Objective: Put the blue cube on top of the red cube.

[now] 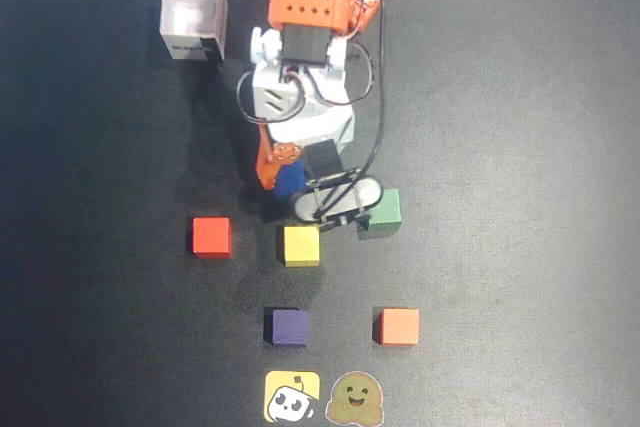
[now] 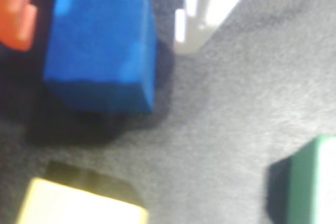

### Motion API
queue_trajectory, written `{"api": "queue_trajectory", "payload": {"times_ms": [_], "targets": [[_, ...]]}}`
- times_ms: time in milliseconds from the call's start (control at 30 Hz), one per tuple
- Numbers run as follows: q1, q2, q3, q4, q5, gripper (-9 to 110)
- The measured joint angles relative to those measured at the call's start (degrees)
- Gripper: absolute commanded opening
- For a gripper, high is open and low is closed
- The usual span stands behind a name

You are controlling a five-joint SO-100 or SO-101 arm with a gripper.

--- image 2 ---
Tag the green cube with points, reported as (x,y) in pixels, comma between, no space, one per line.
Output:
(302,187)

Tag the blue cube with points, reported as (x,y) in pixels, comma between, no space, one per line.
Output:
(99,45)

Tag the yellow cube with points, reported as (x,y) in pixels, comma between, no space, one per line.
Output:
(73,205)

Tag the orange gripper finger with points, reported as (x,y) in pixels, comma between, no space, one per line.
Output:
(14,11)

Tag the dark grey felt mat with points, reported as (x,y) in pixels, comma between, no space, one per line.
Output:
(236,90)

